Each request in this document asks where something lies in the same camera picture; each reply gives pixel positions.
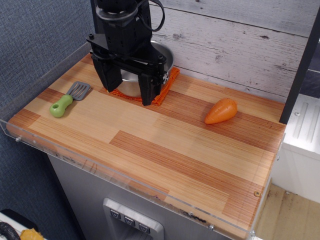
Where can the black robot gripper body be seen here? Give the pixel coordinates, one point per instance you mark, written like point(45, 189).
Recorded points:
point(126, 39)

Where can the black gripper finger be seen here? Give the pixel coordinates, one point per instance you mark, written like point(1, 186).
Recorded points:
point(109, 74)
point(150, 87)

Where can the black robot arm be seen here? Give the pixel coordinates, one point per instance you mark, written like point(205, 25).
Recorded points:
point(126, 45)

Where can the orange folded cloth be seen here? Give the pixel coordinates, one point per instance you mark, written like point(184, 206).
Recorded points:
point(158, 99)

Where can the orange plastic carrot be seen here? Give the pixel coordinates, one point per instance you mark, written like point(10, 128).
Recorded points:
point(223, 110)

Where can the clear acrylic table guard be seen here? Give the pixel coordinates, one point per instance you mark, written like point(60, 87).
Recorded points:
point(216, 168)

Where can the grey toy fridge cabinet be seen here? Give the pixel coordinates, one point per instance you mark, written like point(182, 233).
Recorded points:
point(87, 184)

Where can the silver dispenser button panel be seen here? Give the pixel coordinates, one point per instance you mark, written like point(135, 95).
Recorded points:
point(127, 224)

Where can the white toy sink counter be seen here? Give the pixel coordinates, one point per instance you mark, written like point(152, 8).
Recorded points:
point(297, 165)

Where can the yellow object bottom left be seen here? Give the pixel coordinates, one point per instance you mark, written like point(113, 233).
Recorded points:
point(31, 234)

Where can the green handled grey spatula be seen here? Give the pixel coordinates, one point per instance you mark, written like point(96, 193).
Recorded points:
point(76, 92)

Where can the black left frame post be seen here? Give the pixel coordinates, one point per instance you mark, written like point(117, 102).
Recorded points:
point(94, 16)

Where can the black frame post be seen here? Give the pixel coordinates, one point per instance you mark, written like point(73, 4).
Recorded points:
point(94, 16)
point(303, 67)

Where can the black right frame post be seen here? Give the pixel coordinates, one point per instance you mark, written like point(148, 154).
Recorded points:
point(303, 67)

